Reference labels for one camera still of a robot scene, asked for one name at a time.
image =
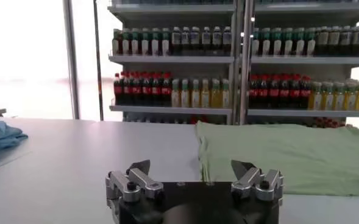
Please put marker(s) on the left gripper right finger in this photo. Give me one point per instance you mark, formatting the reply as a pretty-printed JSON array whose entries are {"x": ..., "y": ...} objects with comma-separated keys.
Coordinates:
[{"x": 252, "y": 179}]

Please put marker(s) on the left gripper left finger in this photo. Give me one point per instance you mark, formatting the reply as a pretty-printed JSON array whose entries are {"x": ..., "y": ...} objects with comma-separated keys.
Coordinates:
[{"x": 136, "y": 179}]

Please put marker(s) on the green t-shirt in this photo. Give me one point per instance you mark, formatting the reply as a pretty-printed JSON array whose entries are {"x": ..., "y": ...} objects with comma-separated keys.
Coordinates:
[{"x": 289, "y": 152}]

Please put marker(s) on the red cap cola bottle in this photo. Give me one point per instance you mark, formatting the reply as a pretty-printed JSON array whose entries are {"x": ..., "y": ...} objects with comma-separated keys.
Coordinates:
[
  {"x": 295, "y": 92},
  {"x": 126, "y": 89},
  {"x": 156, "y": 89},
  {"x": 136, "y": 89},
  {"x": 253, "y": 92},
  {"x": 264, "y": 92},
  {"x": 146, "y": 89},
  {"x": 166, "y": 89},
  {"x": 274, "y": 92},
  {"x": 305, "y": 92},
  {"x": 117, "y": 89},
  {"x": 284, "y": 92}
]

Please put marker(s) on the thin black pole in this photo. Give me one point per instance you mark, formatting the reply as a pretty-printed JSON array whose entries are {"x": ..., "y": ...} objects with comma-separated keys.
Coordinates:
[{"x": 98, "y": 61}]

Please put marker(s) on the grey metal shelving unit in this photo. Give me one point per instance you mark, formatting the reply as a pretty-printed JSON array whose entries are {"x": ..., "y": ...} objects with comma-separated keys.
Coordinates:
[
  {"x": 170, "y": 59},
  {"x": 313, "y": 60}
]

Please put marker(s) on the green cap tea bottle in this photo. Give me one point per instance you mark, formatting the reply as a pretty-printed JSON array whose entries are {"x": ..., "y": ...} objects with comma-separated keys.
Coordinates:
[
  {"x": 255, "y": 44},
  {"x": 287, "y": 44},
  {"x": 155, "y": 44},
  {"x": 125, "y": 44},
  {"x": 135, "y": 44},
  {"x": 116, "y": 44},
  {"x": 310, "y": 44},
  {"x": 145, "y": 44},
  {"x": 299, "y": 44},
  {"x": 266, "y": 44},
  {"x": 165, "y": 44},
  {"x": 276, "y": 44}
]

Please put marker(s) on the dark label drink bottle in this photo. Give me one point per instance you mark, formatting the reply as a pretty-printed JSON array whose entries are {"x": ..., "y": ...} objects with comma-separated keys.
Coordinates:
[
  {"x": 195, "y": 39},
  {"x": 345, "y": 41},
  {"x": 217, "y": 39},
  {"x": 176, "y": 39},
  {"x": 206, "y": 39},
  {"x": 227, "y": 39},
  {"x": 357, "y": 41},
  {"x": 185, "y": 39}
]

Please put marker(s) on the beige label drink bottle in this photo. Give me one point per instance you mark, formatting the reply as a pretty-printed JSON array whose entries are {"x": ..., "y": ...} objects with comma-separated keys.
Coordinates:
[
  {"x": 322, "y": 41},
  {"x": 334, "y": 41}
]

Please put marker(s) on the grey window frame post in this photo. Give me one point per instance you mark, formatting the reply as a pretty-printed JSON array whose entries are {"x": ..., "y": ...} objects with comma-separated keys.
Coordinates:
[{"x": 71, "y": 61}]

